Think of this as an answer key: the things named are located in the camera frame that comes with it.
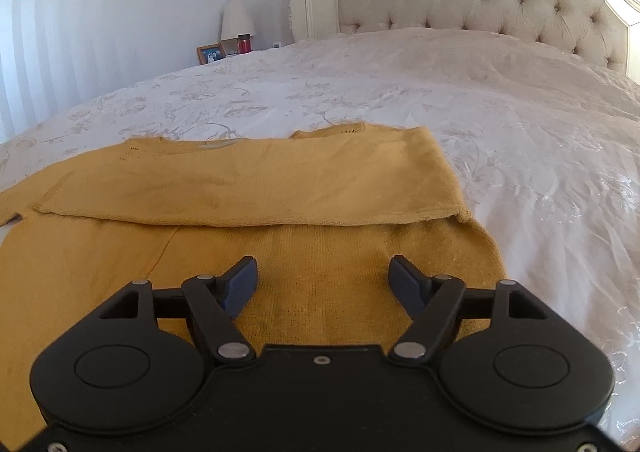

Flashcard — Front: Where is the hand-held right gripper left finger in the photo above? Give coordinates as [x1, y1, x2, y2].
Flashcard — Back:
[99, 255, 260, 366]

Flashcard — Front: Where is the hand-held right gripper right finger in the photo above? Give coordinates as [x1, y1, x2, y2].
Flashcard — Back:
[388, 255, 549, 366]

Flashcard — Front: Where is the yellow knit sweater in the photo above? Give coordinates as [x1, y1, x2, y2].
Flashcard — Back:
[0, 122, 509, 438]

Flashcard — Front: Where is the white floral bedspread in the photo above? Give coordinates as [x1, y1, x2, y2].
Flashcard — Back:
[0, 26, 640, 450]

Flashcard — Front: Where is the white table lamp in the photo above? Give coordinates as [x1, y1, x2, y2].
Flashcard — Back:
[220, 0, 257, 41]

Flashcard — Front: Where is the wooden photo frame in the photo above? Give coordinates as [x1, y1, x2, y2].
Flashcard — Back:
[196, 43, 227, 66]

